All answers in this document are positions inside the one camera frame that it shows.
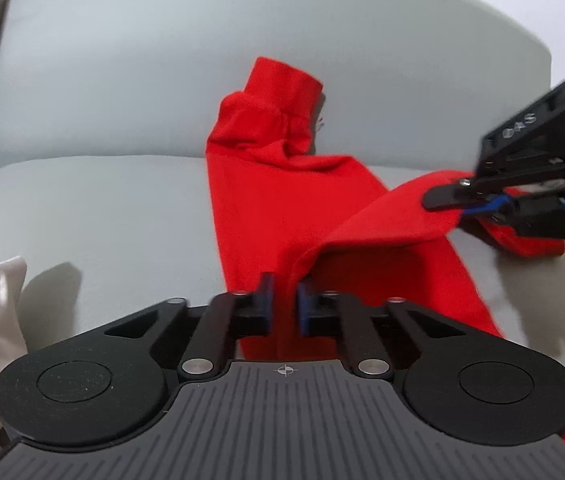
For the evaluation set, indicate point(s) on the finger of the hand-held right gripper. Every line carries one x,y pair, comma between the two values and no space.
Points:
492,185
537,217

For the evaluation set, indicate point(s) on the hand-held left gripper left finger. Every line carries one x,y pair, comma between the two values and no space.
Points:
266,305

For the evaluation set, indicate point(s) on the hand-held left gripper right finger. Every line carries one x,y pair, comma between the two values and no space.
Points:
304,310

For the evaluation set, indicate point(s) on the red sweater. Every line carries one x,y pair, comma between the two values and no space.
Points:
262,200

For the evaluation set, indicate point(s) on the grey sofa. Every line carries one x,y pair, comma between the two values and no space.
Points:
137,85

